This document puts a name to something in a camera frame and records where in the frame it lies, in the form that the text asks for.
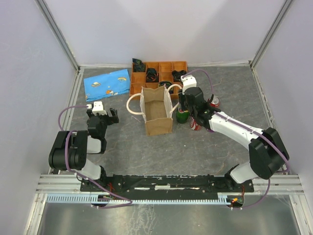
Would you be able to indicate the brown canvas bag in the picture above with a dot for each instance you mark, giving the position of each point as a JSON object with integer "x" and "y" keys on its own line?
{"x": 156, "y": 108}

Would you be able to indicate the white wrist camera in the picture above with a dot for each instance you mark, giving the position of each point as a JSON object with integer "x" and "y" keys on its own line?
{"x": 188, "y": 82}
{"x": 98, "y": 108}

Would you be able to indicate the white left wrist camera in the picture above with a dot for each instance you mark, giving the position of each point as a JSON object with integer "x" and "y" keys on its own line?
{"x": 98, "y": 108}

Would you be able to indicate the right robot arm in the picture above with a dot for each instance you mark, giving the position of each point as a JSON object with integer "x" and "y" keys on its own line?
{"x": 267, "y": 153}

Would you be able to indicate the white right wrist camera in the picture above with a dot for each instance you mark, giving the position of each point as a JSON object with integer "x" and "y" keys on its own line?
{"x": 188, "y": 82}

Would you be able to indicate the dark patterned rolled fabric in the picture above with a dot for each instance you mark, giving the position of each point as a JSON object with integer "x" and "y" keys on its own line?
{"x": 138, "y": 65}

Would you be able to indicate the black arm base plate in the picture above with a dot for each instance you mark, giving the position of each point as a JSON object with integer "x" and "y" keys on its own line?
{"x": 161, "y": 188}

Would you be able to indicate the black rolled band left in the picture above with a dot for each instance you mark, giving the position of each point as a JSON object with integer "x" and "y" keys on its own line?
{"x": 151, "y": 75}

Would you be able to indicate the dark rolled fabric behind bag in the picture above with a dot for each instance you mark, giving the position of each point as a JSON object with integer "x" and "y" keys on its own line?
{"x": 167, "y": 84}

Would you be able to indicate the black rolled band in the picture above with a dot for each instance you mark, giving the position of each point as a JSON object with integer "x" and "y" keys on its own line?
{"x": 151, "y": 75}
{"x": 178, "y": 74}

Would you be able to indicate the red soda can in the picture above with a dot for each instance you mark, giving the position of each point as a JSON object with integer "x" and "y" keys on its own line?
{"x": 215, "y": 102}
{"x": 193, "y": 125}

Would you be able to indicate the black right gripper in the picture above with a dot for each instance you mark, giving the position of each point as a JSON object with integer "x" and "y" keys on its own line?
{"x": 181, "y": 97}

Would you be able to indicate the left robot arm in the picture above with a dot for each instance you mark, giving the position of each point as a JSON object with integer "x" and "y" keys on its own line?
{"x": 69, "y": 151}

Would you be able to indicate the black rolled band right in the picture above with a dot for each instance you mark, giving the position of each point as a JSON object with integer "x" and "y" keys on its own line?
{"x": 178, "y": 74}

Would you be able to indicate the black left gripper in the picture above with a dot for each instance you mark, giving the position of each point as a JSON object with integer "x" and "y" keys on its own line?
{"x": 111, "y": 120}

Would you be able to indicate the green glass bottle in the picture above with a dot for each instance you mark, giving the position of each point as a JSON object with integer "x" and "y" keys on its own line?
{"x": 182, "y": 116}

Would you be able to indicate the blue patterned cloth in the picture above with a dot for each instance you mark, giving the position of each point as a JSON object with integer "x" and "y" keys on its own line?
{"x": 107, "y": 85}

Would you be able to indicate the orange compartment tray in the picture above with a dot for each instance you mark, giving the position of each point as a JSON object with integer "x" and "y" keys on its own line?
{"x": 164, "y": 69}

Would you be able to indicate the light blue cable duct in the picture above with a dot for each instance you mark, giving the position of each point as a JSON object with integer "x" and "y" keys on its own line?
{"x": 96, "y": 199}

